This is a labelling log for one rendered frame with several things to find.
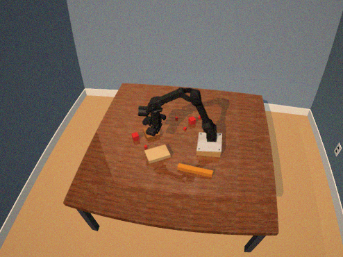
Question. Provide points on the long orange wooden bar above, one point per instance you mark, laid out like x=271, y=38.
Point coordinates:
x=195, y=170

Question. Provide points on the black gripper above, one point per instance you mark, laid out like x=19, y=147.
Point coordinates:
x=156, y=125

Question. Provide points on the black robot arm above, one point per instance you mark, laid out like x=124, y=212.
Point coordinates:
x=154, y=107

